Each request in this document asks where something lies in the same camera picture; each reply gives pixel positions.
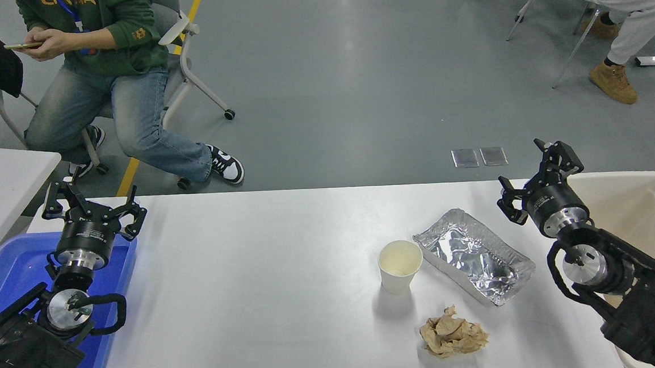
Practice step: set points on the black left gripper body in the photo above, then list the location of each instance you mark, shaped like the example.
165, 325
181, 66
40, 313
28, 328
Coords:
83, 236

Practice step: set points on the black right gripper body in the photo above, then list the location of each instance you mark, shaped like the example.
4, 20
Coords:
550, 201

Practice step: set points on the silver foil tray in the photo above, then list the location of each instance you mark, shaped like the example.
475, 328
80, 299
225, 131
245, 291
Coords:
474, 254

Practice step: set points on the white paper cup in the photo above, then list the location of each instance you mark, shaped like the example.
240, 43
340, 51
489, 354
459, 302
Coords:
401, 279

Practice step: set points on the smartphone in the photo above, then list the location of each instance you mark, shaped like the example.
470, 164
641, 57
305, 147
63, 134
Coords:
19, 46

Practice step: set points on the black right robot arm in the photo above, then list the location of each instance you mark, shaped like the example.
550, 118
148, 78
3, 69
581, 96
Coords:
647, 301

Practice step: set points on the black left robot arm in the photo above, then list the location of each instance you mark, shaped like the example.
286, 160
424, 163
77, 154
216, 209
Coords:
19, 351

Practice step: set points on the person's left hand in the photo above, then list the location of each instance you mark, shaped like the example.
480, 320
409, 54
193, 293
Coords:
57, 48

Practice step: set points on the person's right hand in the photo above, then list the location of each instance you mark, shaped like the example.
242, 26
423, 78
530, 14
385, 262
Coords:
44, 35

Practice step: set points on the silver floor outlet cover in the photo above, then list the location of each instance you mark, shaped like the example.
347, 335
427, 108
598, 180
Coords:
465, 158
493, 156

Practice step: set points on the blue plastic tray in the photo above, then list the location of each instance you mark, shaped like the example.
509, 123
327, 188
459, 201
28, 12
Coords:
9, 272

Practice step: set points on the large pale plastic bin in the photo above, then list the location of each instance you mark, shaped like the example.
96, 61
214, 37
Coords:
636, 210

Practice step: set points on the crumpled tan paper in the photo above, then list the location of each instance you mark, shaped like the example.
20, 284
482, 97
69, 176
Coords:
453, 335

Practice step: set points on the grey chair with castors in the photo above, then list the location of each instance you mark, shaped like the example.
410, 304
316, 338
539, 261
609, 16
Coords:
184, 62

